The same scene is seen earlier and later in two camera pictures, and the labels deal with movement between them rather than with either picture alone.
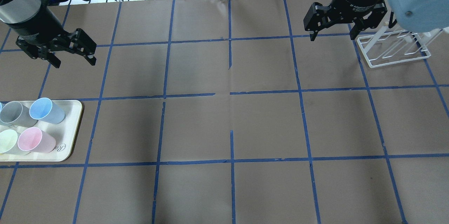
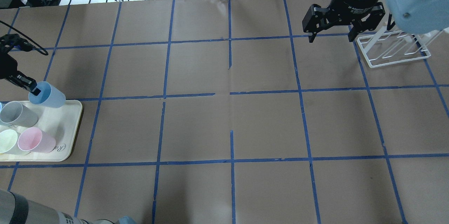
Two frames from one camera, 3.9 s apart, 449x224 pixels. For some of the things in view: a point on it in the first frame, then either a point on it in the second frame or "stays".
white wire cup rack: x=384 y=48 stays
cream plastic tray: x=64 y=132 stays
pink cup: x=32 y=138 stays
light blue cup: x=44 y=109 to x=49 y=96
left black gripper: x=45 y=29 to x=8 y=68
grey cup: x=14 y=114 stays
